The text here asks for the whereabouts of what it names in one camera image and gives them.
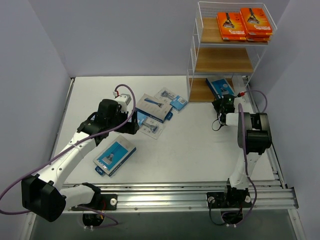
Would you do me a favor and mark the clear blister razor pack top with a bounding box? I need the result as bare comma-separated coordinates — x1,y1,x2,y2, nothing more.
154,87,188,112

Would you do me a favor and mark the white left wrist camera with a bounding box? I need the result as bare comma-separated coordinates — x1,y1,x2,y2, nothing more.
113,91,132,113

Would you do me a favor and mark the Harry's box upper white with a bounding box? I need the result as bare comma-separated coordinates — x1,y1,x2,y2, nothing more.
135,94,173,123

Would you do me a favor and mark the clear blister razor pack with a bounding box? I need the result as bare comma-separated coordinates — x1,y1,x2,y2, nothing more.
154,87,188,112
137,112,165,140

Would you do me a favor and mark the orange Gillette box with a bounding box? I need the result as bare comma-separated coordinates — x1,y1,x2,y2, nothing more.
216,12,247,41
246,34,271,42
240,7,273,36

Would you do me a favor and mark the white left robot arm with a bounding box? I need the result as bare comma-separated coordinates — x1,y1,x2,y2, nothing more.
21,94,139,222

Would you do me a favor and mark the clear blister razor pack left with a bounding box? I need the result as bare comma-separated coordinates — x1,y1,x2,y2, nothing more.
137,112,165,140

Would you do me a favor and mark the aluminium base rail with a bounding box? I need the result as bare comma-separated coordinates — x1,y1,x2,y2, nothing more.
56,181,298,213

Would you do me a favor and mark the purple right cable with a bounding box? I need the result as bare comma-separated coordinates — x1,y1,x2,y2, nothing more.
236,89,268,226

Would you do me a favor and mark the grey blue Harry's box left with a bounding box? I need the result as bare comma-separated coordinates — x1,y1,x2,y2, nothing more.
93,135,137,177

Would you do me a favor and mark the purple cable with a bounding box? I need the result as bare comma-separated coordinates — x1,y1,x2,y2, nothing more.
236,89,268,226
0,84,137,229

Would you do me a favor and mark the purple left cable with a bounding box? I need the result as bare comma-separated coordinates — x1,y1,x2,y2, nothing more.
0,84,137,229

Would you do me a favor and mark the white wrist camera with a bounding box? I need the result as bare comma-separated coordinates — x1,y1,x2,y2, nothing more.
235,91,247,103
113,91,132,113

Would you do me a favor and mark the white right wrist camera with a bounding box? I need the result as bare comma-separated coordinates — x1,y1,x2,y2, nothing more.
235,91,247,103

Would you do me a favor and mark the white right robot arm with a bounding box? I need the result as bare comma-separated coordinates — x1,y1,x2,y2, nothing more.
207,94,272,209

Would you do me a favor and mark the white wire wooden shelf rack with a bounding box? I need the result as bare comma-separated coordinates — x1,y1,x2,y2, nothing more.
186,1,277,103

